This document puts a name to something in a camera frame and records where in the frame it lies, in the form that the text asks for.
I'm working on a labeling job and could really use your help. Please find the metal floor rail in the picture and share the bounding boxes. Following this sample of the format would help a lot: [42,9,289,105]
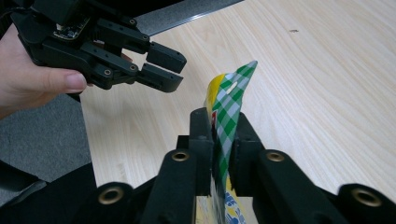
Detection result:
[134,0,244,36]

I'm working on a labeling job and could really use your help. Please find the yellow spouted pouch green cap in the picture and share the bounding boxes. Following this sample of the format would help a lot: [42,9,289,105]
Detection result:
[195,60,259,224]

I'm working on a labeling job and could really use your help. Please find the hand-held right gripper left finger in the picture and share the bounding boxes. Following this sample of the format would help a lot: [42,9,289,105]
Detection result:
[177,106,217,197]

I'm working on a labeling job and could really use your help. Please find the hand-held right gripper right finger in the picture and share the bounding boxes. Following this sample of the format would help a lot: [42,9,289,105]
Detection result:
[232,111,265,199]

